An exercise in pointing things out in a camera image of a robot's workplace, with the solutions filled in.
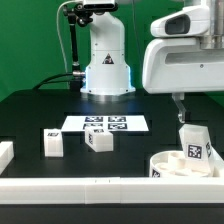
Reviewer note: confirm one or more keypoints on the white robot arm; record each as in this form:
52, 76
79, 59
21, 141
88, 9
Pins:
108, 74

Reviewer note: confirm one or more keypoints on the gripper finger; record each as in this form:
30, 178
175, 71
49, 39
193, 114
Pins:
183, 114

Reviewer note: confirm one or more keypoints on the white marker sheet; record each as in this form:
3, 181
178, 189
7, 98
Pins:
130, 123

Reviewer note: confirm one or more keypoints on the white round stool seat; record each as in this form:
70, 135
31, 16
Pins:
172, 164

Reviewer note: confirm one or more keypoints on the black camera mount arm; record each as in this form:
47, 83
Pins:
76, 16

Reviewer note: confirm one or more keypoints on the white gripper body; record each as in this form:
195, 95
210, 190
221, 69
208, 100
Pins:
187, 52

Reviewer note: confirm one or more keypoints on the white U-shaped fence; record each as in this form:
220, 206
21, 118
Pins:
114, 190

